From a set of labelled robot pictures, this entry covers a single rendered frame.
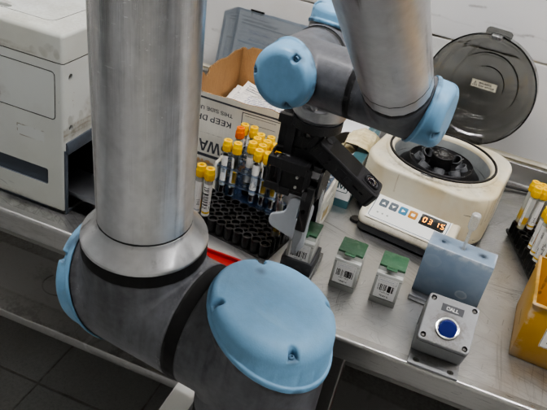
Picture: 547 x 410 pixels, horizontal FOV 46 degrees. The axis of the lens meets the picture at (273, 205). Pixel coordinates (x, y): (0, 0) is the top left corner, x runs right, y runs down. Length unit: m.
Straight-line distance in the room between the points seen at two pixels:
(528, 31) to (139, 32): 1.04
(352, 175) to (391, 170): 0.26
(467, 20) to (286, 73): 0.74
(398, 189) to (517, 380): 0.38
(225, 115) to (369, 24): 0.73
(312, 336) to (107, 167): 0.22
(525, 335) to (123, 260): 0.62
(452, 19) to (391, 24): 0.90
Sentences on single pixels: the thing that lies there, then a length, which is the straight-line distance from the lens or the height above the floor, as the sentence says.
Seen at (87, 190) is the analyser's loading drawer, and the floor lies 0.91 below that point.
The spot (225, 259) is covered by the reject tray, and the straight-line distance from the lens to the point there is 1.00.
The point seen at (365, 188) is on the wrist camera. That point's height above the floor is 1.07.
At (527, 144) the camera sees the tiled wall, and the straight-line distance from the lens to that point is 1.47.
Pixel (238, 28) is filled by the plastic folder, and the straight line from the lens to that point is 1.51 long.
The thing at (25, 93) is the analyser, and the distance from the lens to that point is 1.02.
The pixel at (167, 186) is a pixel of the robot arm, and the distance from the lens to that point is 0.52.
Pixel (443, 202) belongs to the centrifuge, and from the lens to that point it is 1.12.
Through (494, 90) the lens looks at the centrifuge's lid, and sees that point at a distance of 1.38.
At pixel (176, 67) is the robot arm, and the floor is 1.32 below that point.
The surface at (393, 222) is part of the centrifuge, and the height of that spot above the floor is 0.91.
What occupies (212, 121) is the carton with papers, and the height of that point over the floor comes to 0.96.
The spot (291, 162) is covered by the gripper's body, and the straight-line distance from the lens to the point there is 0.89.
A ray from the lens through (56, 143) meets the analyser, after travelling 1.02.
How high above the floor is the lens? 1.49
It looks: 32 degrees down
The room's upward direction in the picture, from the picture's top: 11 degrees clockwise
